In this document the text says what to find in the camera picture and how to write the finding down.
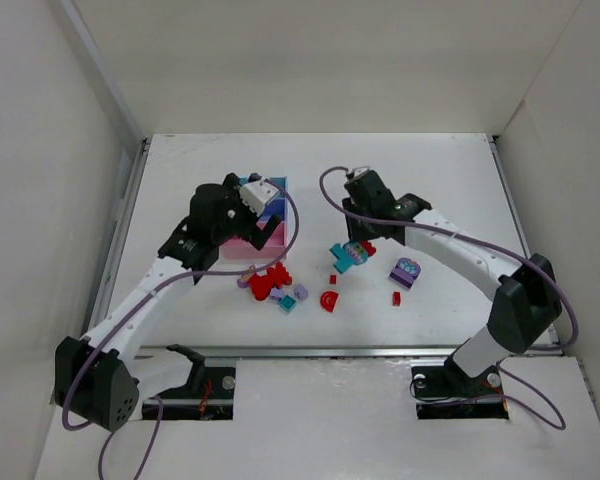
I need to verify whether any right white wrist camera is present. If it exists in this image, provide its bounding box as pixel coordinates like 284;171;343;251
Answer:
346;166;371;181

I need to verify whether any purple butterfly lego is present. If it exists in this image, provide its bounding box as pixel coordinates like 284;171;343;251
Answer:
237;265;256;289

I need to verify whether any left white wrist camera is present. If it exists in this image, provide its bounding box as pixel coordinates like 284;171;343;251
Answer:
238;179;278;217

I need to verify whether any flat lavender lego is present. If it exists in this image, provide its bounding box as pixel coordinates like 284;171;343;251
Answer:
269;288;286;302

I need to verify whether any purple lotus lego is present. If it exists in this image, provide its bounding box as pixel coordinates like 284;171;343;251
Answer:
389;257;421;289

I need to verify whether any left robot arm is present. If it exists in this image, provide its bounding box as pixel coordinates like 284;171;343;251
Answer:
54;173;285;432

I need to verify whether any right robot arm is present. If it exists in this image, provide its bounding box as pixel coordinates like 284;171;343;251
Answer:
342;167;562;399

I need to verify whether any purple container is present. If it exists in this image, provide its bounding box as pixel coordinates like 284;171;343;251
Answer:
258;194;288;228

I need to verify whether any large red lego piece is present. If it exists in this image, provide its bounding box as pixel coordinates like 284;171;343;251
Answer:
247;262;293;301

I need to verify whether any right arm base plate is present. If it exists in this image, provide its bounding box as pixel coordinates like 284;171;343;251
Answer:
409;365;509;420

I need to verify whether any small lavender lego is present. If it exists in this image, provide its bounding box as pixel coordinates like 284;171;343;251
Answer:
293;283;308;301

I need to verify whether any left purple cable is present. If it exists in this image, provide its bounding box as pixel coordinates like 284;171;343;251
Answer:
62;179;301;480

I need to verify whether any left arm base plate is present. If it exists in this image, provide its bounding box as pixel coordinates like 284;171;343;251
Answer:
158;365;236;421

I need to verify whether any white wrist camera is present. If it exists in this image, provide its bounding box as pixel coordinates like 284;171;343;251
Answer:
346;166;371;181
238;179;278;217

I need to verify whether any aluminium rail front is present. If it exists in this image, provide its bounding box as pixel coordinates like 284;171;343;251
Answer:
134;344;565;360

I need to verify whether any red half round lego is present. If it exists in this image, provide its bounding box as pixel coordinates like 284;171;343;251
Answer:
319;290;339;313

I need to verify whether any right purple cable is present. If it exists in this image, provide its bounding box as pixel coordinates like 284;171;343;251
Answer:
318;165;580;432

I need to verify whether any teal flower face lego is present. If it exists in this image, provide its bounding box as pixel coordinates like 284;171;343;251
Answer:
329;241;377;274

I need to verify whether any small teal square lego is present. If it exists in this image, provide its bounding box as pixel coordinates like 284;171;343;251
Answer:
278;295;297;313

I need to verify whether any purple cable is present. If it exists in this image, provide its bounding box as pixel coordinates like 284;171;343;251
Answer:
318;165;580;432
62;179;301;480

